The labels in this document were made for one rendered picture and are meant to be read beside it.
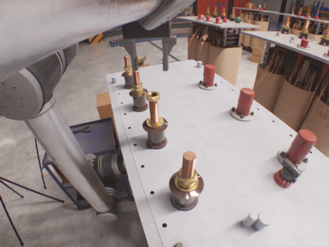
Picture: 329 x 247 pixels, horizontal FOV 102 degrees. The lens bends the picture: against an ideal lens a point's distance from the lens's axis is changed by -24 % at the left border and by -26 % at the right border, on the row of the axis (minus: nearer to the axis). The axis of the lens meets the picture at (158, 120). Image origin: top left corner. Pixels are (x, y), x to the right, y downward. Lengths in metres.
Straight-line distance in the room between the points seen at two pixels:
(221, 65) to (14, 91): 2.96
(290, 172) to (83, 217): 2.01
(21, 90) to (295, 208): 0.78
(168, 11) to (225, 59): 2.85
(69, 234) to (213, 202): 1.85
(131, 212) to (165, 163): 1.47
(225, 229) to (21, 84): 0.60
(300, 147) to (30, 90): 0.78
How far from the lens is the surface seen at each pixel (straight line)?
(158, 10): 0.26
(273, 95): 2.38
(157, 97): 0.56
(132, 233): 1.97
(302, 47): 1.94
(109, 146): 1.45
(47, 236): 2.33
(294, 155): 0.73
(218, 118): 0.85
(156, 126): 0.62
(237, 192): 0.60
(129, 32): 0.50
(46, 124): 0.47
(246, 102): 0.84
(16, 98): 0.41
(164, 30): 0.48
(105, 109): 1.93
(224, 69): 3.15
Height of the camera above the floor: 1.86
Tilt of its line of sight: 38 degrees down
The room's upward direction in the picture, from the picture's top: 4 degrees counter-clockwise
